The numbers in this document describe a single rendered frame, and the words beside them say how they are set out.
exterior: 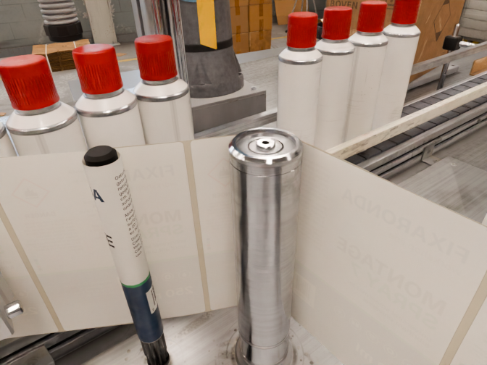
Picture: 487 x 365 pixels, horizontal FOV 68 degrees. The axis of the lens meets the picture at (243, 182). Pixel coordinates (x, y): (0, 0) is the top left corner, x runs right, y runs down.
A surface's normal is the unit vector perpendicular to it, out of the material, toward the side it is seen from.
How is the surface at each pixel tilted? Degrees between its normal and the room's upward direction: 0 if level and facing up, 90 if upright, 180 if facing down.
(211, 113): 90
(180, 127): 90
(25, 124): 45
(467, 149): 0
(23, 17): 90
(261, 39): 88
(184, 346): 0
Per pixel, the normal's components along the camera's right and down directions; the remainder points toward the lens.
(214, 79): 0.24, 0.22
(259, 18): 0.46, 0.48
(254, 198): -0.35, 0.53
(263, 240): -0.10, 0.55
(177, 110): 0.64, 0.41
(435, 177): -0.03, -0.83
